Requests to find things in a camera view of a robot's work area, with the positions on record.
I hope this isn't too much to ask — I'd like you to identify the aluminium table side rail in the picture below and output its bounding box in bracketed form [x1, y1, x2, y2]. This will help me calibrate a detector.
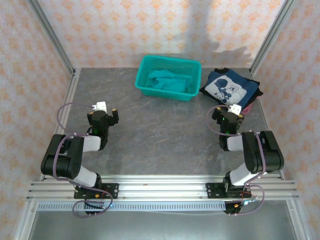
[39, 68, 81, 181]
[249, 69, 285, 180]

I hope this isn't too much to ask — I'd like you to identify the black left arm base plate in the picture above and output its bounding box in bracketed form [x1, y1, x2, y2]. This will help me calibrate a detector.
[73, 183, 120, 200]

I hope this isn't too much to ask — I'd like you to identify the slotted grey cable duct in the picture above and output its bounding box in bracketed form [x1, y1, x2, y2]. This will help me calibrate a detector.
[37, 201, 227, 211]

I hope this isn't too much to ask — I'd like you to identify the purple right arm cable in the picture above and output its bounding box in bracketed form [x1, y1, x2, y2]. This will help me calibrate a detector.
[207, 104, 266, 217]

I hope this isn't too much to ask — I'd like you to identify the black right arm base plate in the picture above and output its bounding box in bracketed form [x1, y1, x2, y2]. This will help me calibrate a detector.
[205, 182, 253, 200]

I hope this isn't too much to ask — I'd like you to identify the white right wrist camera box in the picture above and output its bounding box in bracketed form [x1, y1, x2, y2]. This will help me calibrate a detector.
[226, 103, 243, 116]

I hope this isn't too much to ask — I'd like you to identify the teal plastic mesh basket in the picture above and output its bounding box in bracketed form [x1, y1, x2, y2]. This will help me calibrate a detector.
[134, 54, 203, 103]

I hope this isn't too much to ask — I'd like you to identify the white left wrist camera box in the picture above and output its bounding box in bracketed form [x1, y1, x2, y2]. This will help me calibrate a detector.
[90, 100, 108, 114]

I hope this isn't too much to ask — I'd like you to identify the black folded t-shirt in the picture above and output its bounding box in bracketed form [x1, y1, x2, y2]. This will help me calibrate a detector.
[199, 67, 264, 116]

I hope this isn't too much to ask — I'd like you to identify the teal t-shirt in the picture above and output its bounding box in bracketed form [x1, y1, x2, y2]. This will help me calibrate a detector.
[146, 69, 195, 94]

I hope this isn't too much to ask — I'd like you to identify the aluminium frame post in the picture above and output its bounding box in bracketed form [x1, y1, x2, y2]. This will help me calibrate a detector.
[27, 0, 76, 75]
[249, 0, 298, 73]

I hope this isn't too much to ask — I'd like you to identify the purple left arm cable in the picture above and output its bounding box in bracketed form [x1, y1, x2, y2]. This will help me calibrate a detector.
[53, 102, 115, 219]

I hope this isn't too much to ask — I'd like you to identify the blue printed folded t-shirt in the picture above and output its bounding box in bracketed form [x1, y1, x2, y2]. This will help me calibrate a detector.
[203, 70, 260, 113]

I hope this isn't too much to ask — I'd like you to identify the grey metal lower shelf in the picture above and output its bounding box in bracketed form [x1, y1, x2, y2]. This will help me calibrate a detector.
[27, 209, 300, 240]

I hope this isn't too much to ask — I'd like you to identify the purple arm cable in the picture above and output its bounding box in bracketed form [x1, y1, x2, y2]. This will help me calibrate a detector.
[207, 104, 266, 217]
[53, 102, 115, 219]

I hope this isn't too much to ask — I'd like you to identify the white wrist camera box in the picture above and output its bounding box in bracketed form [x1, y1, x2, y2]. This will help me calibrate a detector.
[90, 100, 108, 114]
[226, 103, 243, 116]

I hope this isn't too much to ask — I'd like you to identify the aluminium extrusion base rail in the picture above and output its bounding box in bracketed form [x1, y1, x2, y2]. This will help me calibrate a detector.
[26, 174, 300, 201]

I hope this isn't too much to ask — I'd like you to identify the pink folded t-shirt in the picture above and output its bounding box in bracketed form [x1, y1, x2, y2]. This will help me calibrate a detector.
[241, 103, 253, 116]

